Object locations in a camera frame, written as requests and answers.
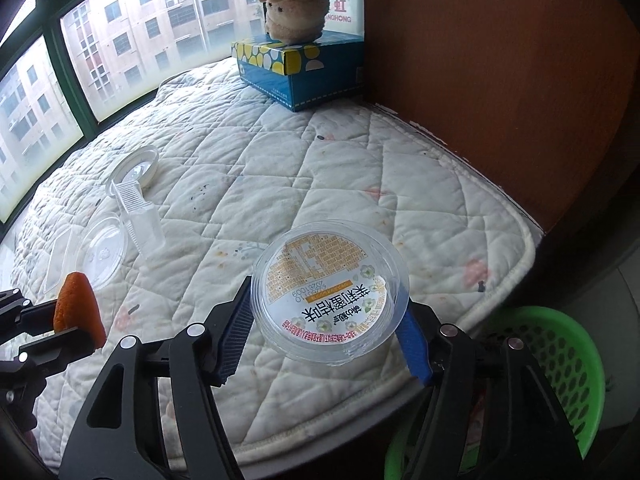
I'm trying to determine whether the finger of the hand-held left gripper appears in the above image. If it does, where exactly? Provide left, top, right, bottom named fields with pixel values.
left=0, top=289, right=58, bottom=336
left=19, top=326, right=98, bottom=376

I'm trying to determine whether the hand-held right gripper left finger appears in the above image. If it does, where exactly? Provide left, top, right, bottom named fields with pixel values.
left=59, top=275, right=256, bottom=480

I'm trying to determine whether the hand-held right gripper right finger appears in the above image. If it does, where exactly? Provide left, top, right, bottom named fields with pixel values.
left=397, top=304, right=586, bottom=480

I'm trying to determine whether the clear pudding cup printed lid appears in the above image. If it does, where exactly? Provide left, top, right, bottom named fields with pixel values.
left=251, top=220, right=411, bottom=367

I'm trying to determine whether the green mesh plastic basket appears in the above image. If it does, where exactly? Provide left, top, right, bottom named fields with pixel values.
left=385, top=306, right=606, bottom=480

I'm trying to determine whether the clear rectangular plastic container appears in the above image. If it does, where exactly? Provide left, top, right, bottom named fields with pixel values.
left=42, top=225, right=76, bottom=296

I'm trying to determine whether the large clear round lid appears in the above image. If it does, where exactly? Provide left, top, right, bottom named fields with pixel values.
left=75, top=212, right=126, bottom=291

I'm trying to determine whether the clear ribbed plastic tray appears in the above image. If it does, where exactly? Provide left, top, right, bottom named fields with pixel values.
left=111, top=180, right=166, bottom=251

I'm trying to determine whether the white quilted mat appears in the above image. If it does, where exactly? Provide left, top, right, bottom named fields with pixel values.
left=10, top=55, right=536, bottom=466

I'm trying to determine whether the small round plastic lid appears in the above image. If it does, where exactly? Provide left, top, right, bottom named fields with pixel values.
left=107, top=145, right=160, bottom=192

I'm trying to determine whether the blue dotted tissue box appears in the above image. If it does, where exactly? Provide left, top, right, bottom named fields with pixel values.
left=231, top=30, right=366, bottom=112

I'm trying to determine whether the brown wooden cabinet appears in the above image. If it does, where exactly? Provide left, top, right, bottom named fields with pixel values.
left=362, top=0, right=640, bottom=241

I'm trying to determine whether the beige apartment building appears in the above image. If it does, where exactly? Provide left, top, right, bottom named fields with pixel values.
left=0, top=0, right=266, bottom=211

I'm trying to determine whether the beige plush toy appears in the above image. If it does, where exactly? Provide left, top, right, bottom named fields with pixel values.
left=257, top=0, right=331, bottom=43

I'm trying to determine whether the dark green window frame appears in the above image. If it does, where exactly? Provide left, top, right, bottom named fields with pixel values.
left=0, top=0, right=371, bottom=231

